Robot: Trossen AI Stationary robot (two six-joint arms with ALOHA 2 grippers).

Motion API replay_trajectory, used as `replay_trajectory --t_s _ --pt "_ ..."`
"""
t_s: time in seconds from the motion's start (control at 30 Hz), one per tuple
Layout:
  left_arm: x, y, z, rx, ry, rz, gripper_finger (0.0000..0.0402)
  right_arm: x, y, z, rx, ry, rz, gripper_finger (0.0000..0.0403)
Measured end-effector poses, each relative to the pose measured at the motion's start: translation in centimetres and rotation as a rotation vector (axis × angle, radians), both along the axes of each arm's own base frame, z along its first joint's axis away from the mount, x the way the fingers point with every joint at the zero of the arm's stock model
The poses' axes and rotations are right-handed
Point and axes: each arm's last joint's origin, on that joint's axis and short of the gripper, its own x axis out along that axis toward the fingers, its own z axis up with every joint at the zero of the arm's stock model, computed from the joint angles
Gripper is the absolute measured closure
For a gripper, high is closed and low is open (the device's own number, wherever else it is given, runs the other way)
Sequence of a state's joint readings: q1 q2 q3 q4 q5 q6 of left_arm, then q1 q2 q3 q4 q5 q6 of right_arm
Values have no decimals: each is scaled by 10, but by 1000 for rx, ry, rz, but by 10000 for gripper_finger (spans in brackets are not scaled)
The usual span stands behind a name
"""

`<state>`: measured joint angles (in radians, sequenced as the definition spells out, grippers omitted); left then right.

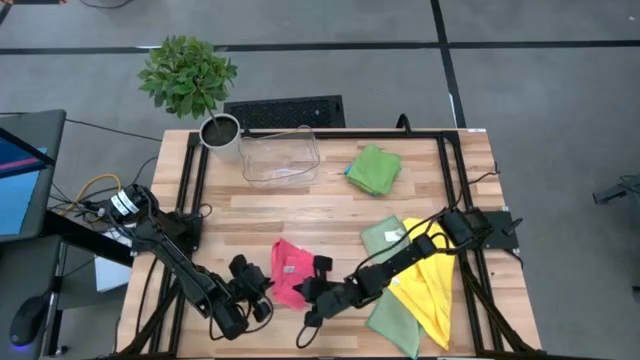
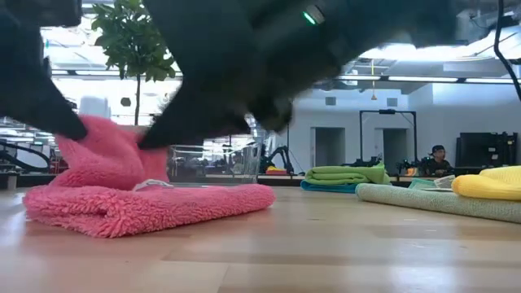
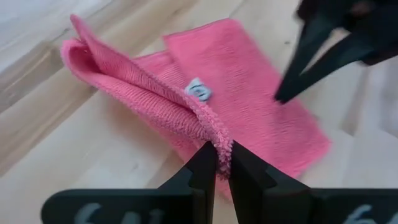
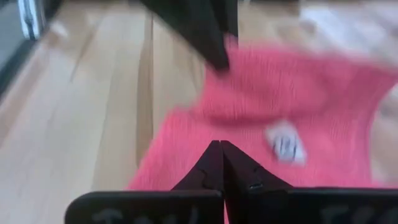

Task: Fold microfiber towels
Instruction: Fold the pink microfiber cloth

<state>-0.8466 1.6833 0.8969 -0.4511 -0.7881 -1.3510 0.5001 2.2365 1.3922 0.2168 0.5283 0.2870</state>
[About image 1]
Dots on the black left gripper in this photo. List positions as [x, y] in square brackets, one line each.
[250, 282]

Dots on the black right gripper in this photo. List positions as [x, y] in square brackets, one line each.
[327, 295]

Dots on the pink microfiber towel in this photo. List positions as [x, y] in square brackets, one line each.
[290, 270]

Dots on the pale green microfiber towel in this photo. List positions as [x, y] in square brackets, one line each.
[395, 325]

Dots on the blue microfiber towel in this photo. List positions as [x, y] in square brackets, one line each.
[347, 170]

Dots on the yellow microfiber towel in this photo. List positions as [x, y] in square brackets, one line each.
[430, 295]

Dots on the bright green microfiber towel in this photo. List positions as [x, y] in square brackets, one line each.
[375, 170]

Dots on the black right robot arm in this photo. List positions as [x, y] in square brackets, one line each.
[405, 255]

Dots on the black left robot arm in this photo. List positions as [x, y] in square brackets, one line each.
[175, 265]

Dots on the clear plastic bin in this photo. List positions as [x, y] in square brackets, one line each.
[280, 157]

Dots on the white paper sheet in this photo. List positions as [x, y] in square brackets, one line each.
[111, 272]

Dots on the black floor vent grille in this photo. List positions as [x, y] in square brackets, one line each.
[285, 112]

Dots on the green plant in white pot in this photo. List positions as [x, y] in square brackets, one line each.
[187, 75]

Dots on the black computer mouse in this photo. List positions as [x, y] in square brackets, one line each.
[29, 320]

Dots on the black desk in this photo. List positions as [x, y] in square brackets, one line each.
[25, 270]

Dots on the dark computer monitor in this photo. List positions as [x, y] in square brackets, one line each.
[25, 175]

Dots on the black chair base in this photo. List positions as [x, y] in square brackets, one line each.
[617, 192]

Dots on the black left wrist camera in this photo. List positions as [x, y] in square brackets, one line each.
[261, 311]

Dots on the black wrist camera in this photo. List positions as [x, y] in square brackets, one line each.
[313, 318]
[261, 311]

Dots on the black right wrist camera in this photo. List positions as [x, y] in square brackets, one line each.
[313, 318]

